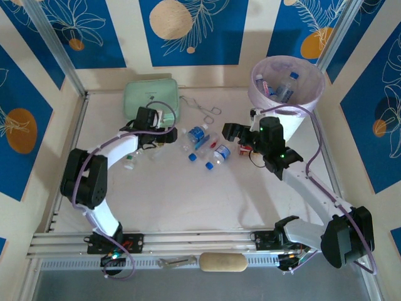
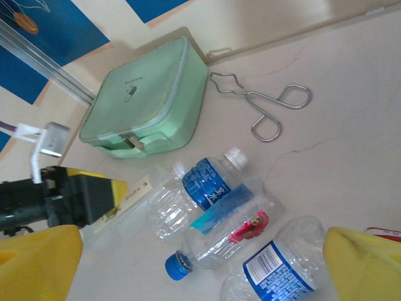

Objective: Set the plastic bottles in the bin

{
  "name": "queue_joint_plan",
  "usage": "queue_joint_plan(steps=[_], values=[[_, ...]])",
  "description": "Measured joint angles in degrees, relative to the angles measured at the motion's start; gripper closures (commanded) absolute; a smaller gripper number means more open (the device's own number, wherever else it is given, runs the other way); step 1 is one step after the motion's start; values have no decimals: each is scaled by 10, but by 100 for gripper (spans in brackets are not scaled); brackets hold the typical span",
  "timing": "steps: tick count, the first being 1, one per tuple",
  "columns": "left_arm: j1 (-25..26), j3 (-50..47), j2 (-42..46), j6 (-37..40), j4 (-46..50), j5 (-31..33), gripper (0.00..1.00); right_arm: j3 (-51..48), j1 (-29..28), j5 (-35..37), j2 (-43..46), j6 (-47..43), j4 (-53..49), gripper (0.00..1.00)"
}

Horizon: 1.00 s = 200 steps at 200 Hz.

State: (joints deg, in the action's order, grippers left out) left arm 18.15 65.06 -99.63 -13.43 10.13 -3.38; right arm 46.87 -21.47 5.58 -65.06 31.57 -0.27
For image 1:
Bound aluminium side rail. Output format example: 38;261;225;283
310;109;355;214
46;92;91;233

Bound red juice carton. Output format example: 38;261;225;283
238;142;261;157

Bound black base electronics module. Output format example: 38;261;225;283
99;250;126;277
277;247;313;276

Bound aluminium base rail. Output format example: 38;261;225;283
26;230;323;260

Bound mint green zip pouch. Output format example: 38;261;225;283
122;77;182;123

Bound grey metal panel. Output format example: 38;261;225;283
18;250;388;301

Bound white bin lilac liner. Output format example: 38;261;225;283
247;55;326;142

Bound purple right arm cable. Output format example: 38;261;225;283
255;104;377;277

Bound metal scissor tongs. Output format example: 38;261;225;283
179;95;222;124

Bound slotted grey cable duct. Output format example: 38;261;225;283
39;252;283;271

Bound flat metal bracket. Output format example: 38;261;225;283
158;255;198;270

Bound aluminium frame post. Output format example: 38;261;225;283
315;0;362;73
22;0;88;97

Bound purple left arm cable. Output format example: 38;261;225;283
71;100;178;282

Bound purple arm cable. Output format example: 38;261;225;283
71;100;178;282
255;104;377;277

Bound beige oblong cushion pad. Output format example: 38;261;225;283
199;252;249;273

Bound clear bottle blue red label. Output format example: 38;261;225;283
187;133;221;162

